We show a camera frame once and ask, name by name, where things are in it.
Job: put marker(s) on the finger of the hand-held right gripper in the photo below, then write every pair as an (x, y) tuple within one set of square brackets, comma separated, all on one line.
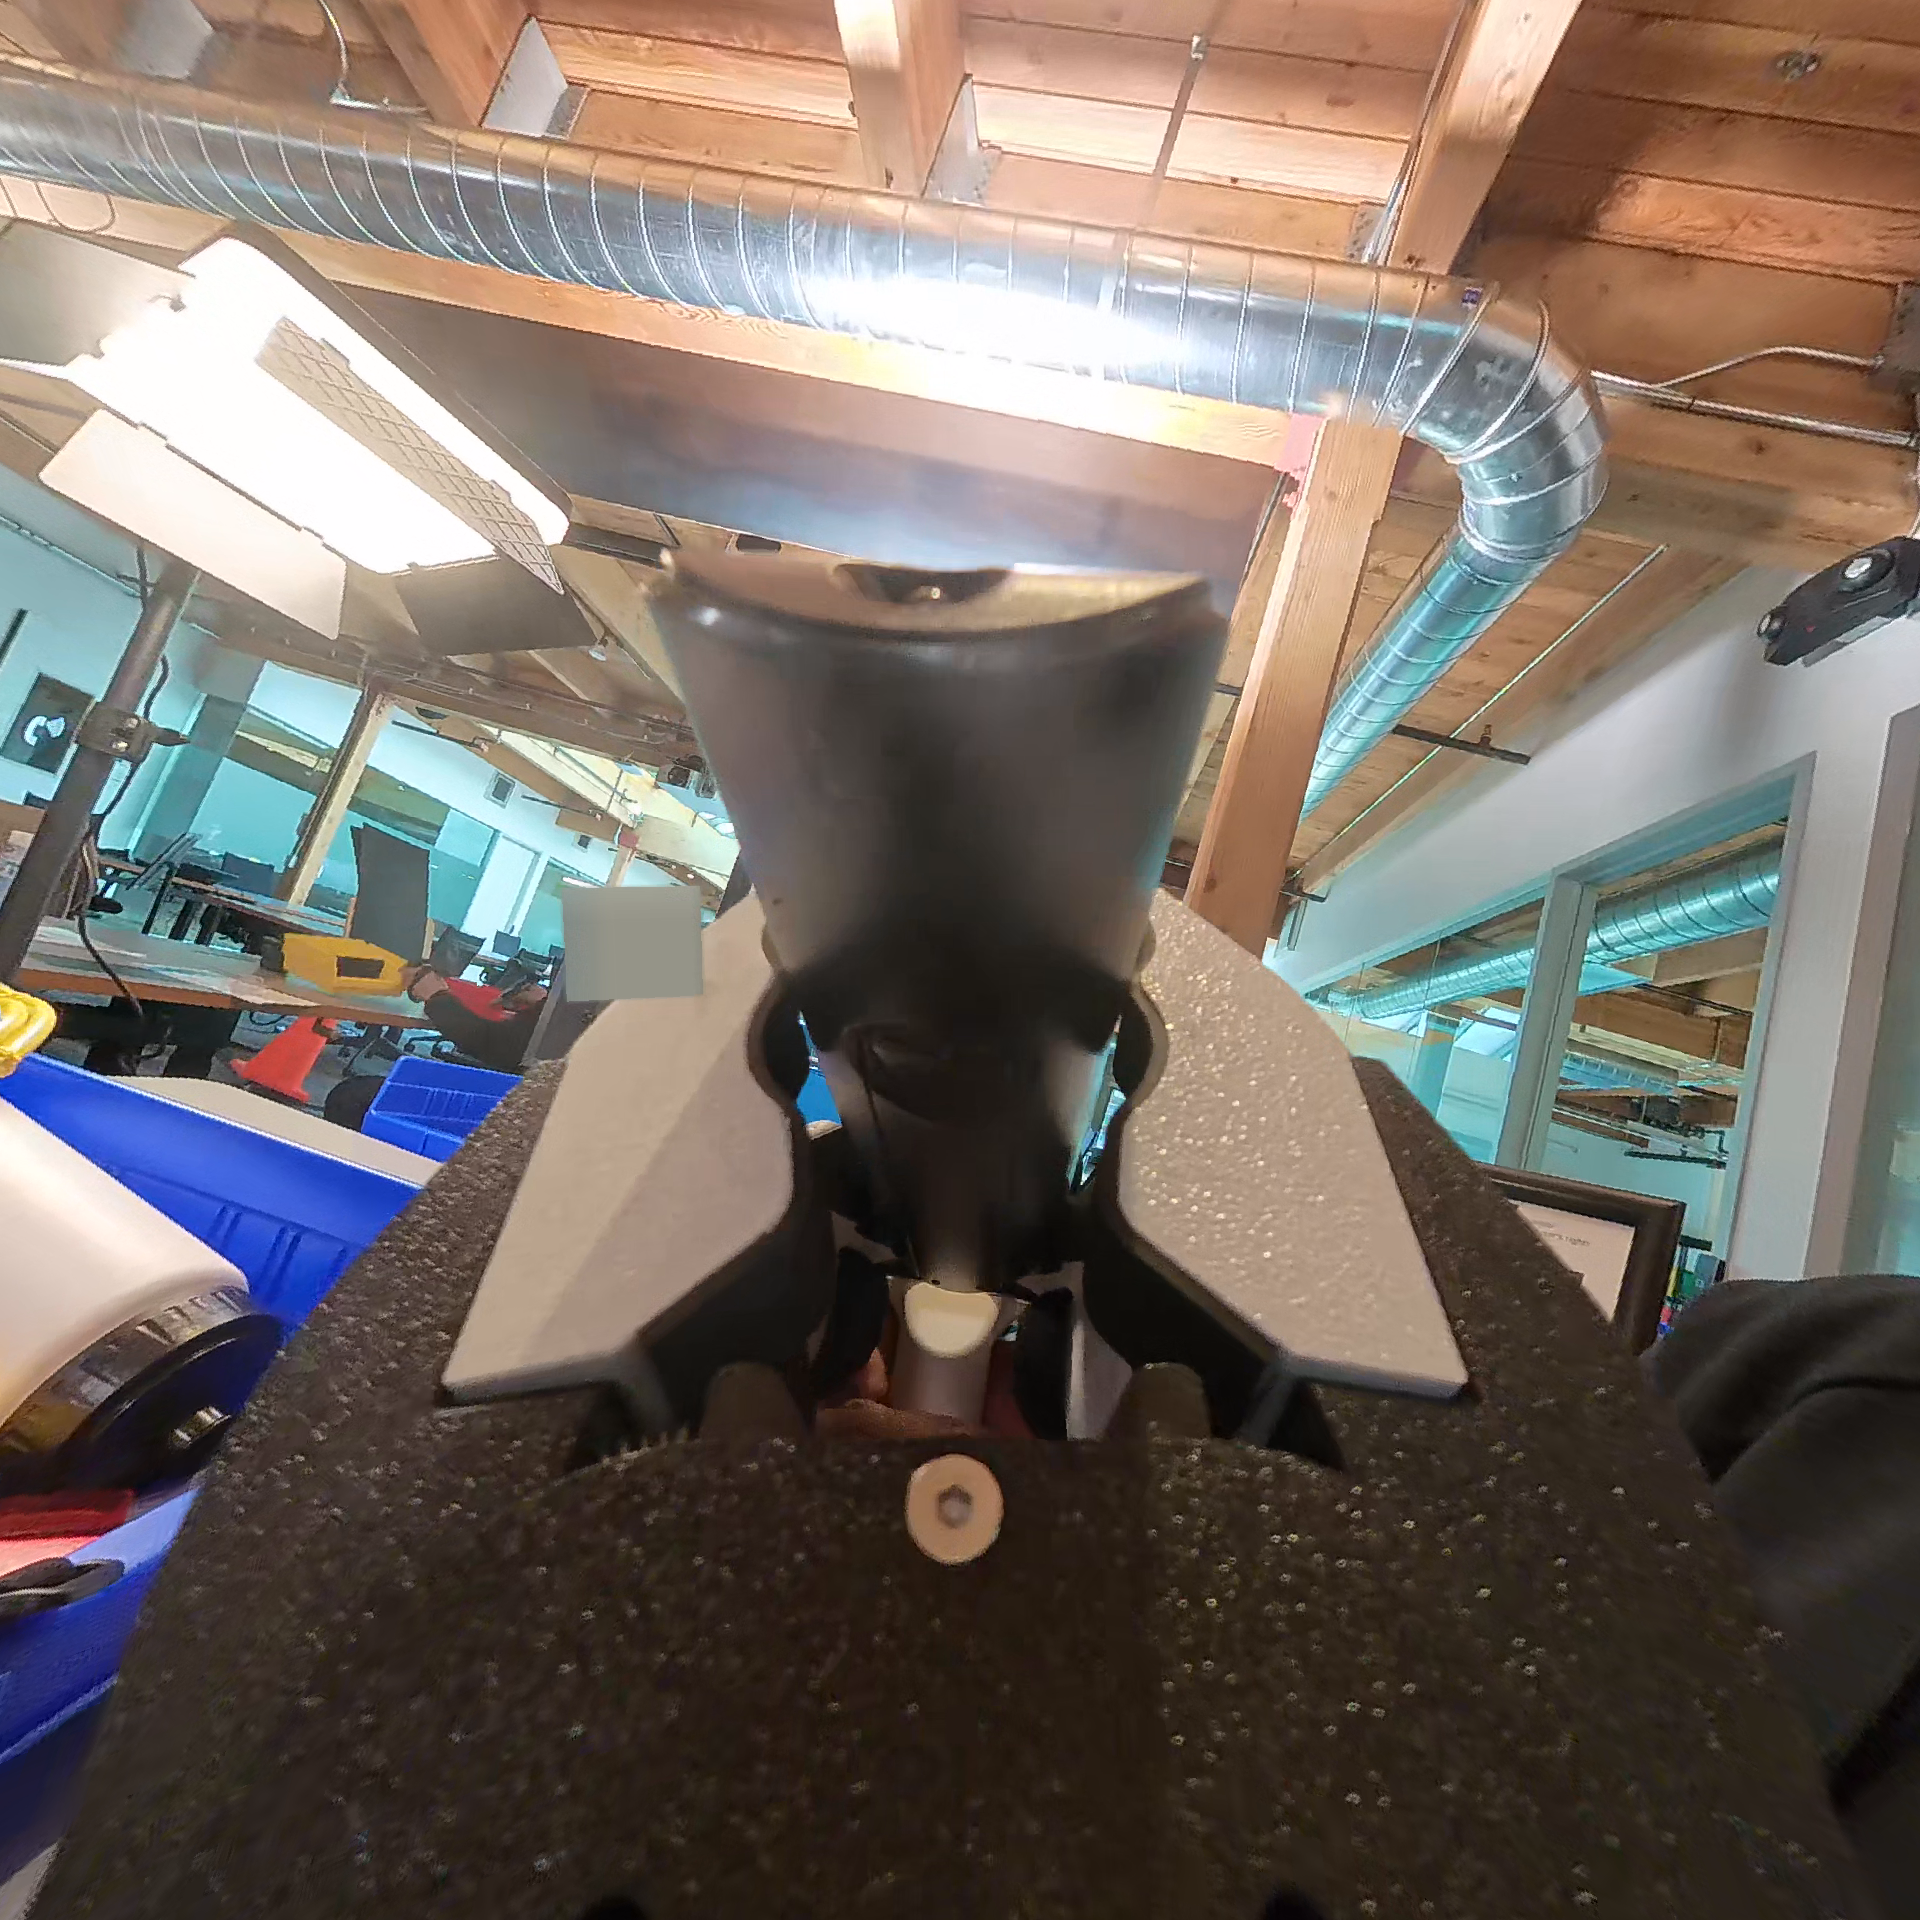
[(949, 1320)]

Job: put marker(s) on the black light stand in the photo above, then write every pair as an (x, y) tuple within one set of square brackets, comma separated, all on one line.
[(119, 704)]

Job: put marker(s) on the black framed tag sign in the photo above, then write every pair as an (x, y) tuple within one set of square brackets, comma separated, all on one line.
[(1612, 1254)]

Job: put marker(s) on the dark hanging ceiling panel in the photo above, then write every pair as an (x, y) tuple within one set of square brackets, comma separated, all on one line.
[(751, 434)]

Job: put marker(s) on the red plastic piece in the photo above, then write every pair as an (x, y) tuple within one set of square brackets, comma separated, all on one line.
[(61, 1522)]

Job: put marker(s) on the wooden work table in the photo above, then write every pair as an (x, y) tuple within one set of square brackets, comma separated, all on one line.
[(181, 974)]

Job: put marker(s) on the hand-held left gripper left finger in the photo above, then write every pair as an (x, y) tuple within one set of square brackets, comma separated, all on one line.
[(630, 1201)]

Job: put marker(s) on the black wall poster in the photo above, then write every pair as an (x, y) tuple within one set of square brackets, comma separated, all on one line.
[(53, 728)]

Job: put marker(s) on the blue storage bin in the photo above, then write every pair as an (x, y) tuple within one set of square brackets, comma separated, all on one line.
[(443, 1103), (255, 1184)]

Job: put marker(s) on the white film roll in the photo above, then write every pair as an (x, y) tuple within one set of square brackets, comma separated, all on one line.
[(91, 1261)]

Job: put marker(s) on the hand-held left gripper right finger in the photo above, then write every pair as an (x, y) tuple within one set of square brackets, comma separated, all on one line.
[(1289, 1201)]

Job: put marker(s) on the black wall mounted sensor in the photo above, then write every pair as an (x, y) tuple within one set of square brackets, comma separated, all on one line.
[(1852, 593)]

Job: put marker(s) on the red storage bin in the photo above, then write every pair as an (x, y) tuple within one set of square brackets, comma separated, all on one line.
[(480, 1009)]

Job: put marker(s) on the orange traffic cone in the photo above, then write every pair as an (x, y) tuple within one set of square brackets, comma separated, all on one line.
[(285, 1065)]

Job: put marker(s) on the silver spiral duct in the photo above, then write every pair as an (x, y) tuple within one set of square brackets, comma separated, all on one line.
[(751, 224)]

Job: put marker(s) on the wooden support post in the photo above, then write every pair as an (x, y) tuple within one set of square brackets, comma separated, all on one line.
[(1289, 674)]

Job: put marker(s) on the studio light panel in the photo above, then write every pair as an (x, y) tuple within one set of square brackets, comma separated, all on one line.
[(300, 405)]

